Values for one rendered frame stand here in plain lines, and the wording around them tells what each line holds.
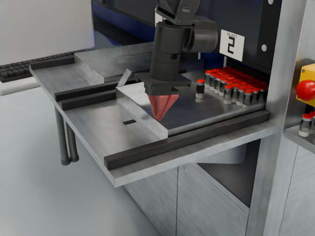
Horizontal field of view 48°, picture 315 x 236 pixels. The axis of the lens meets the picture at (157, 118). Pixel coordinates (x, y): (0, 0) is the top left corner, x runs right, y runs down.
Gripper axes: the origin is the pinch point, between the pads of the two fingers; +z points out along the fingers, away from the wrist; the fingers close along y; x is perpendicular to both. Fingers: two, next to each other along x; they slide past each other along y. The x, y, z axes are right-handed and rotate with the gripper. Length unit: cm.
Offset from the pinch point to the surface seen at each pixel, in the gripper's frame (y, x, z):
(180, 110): 10.1, 6.0, 1.6
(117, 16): 32, 96, -6
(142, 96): 6.0, 18.0, 2.3
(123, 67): 11.2, 41.6, 1.5
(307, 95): 20.4, -18.9, -11.0
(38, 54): -5, 89, 10
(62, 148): 9, 100, 62
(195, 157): 3.2, -10.9, 4.0
